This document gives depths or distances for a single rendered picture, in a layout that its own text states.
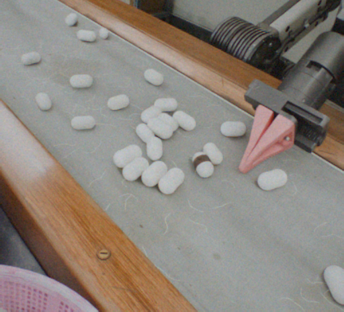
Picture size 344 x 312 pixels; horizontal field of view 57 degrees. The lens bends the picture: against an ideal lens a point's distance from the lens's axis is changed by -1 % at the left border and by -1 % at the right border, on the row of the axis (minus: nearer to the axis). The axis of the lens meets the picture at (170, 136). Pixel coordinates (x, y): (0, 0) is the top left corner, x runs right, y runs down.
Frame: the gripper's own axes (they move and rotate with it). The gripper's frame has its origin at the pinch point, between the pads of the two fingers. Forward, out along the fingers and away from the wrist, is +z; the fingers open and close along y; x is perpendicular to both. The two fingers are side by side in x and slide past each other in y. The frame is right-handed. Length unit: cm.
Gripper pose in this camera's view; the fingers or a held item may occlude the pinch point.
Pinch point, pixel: (245, 165)
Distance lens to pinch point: 39.8
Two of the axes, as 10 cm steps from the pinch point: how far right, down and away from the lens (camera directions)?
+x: 3.3, 3.8, 8.6
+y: 7.0, 5.2, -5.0
